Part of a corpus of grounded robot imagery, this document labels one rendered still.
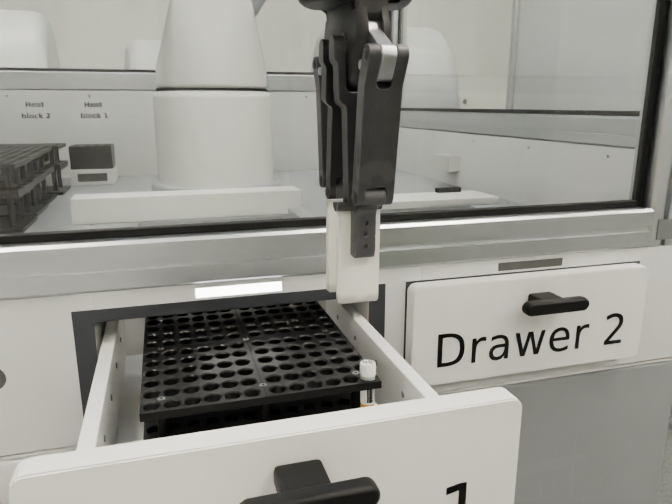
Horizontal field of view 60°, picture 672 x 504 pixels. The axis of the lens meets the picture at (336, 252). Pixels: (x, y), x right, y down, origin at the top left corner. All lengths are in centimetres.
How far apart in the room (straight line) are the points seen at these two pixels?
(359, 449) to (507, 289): 33
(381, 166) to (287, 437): 17
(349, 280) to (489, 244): 25
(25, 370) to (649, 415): 71
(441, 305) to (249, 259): 20
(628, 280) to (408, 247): 27
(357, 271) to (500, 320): 27
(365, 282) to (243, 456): 15
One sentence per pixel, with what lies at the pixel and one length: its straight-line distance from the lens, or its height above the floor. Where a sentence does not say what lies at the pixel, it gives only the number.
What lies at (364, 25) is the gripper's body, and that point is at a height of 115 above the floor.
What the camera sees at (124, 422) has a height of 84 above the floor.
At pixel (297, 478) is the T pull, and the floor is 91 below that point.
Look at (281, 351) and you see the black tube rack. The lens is 52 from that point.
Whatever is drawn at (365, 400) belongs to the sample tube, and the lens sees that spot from 47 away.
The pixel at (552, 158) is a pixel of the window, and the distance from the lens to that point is 68.
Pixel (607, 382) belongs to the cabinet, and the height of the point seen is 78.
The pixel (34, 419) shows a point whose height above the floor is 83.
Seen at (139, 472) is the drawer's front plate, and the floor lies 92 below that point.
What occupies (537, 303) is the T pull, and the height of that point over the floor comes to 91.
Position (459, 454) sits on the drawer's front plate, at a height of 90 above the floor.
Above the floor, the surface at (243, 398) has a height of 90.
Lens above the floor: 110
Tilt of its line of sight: 14 degrees down
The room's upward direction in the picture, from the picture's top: straight up
